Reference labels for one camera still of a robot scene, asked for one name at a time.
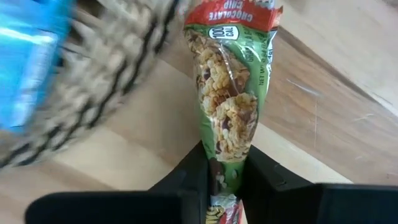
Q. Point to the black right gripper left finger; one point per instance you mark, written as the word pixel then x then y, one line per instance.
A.
pixel 124 208

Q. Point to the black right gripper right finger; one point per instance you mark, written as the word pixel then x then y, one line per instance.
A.
pixel 311 205

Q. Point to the red chocolate chip granola bar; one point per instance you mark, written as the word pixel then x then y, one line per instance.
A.
pixel 230 93

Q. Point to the light blue granola bar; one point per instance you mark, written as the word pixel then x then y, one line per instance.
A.
pixel 28 62

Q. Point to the round woven straw placemat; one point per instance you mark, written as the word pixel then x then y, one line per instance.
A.
pixel 102 71

